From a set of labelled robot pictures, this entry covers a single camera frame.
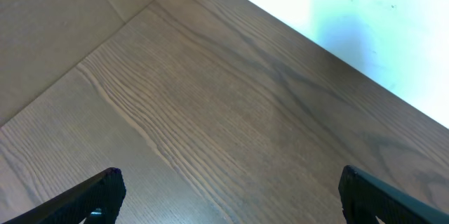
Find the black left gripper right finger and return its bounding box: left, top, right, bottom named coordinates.
left=338, top=165, right=448, bottom=224

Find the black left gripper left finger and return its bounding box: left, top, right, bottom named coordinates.
left=5, top=167, right=126, bottom=224

